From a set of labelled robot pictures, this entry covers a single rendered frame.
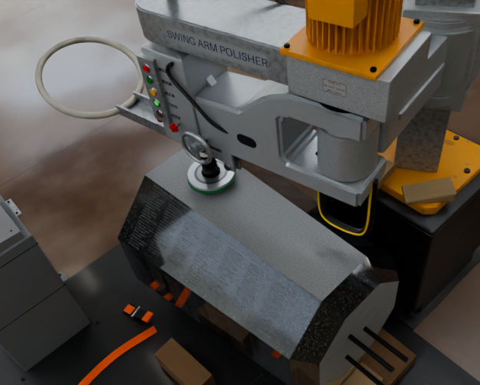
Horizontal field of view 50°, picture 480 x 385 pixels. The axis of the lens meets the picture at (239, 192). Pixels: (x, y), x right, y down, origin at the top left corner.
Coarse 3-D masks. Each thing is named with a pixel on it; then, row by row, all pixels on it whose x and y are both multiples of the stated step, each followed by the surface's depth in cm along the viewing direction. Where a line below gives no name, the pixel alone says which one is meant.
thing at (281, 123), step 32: (224, 96) 179; (256, 96) 169; (288, 96) 153; (224, 128) 182; (256, 128) 171; (288, 128) 169; (352, 128) 144; (224, 160) 199; (256, 160) 183; (288, 160) 174; (384, 160) 171; (352, 192) 163
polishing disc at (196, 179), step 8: (192, 168) 231; (200, 168) 231; (192, 176) 228; (200, 176) 227; (216, 176) 226; (224, 176) 225; (232, 176) 224; (192, 184) 224; (200, 184) 224; (208, 184) 223; (216, 184) 222; (224, 184) 222
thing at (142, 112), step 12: (144, 96) 232; (120, 108) 229; (132, 108) 234; (144, 108) 233; (132, 120) 229; (144, 120) 222; (156, 120) 226; (216, 156) 205; (228, 168) 199; (240, 168) 201
